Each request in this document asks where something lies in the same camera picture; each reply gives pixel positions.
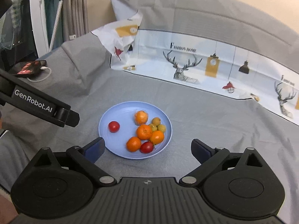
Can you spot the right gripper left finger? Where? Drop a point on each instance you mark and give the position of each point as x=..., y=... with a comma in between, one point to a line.
x=83, y=160

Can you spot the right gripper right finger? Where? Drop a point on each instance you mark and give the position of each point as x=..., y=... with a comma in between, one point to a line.
x=211, y=161

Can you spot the red cherry tomato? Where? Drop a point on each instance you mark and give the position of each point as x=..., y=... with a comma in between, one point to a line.
x=147, y=147
x=113, y=126

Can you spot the orange tangerine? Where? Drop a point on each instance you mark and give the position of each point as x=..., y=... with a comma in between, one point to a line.
x=144, y=132
x=141, y=117
x=133, y=144

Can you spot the orange kumquat fruit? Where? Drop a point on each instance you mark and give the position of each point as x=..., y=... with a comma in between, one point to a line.
x=157, y=137

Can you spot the green-yellow small fruit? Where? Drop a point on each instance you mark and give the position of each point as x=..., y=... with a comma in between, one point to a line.
x=153, y=127
x=162, y=128
x=156, y=121

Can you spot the blue round plate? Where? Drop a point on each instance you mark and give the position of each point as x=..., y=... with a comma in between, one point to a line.
x=124, y=113

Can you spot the black smartphone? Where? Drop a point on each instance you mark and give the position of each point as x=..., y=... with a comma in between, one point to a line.
x=27, y=69

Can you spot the white deer print cloth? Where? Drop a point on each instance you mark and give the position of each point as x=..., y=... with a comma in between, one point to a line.
x=201, y=63

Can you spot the grey curtain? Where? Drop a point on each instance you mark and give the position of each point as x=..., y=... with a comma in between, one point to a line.
x=74, y=19

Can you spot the white braided pole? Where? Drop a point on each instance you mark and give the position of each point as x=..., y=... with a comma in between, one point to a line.
x=55, y=27

